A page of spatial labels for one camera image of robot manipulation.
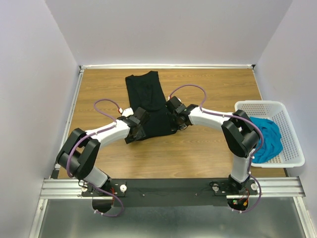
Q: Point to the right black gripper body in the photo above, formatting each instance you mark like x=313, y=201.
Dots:
x=175, y=125

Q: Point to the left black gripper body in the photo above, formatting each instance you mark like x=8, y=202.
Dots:
x=140, y=134

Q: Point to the black t shirt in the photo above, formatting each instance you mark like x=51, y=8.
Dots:
x=145, y=91

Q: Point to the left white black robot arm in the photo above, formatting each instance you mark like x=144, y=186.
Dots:
x=79, y=152

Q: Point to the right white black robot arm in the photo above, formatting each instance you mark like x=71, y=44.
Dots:
x=241, y=136

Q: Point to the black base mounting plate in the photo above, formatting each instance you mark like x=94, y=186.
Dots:
x=177, y=191

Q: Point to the blue t shirt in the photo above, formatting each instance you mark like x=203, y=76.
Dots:
x=272, y=145

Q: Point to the white plastic basket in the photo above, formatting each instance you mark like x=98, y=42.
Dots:
x=292, y=155

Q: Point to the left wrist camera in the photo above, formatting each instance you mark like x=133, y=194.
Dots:
x=126, y=112

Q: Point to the aluminium back rail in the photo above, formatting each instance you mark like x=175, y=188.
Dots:
x=167, y=66

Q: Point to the aluminium front rail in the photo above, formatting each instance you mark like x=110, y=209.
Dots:
x=267, y=187

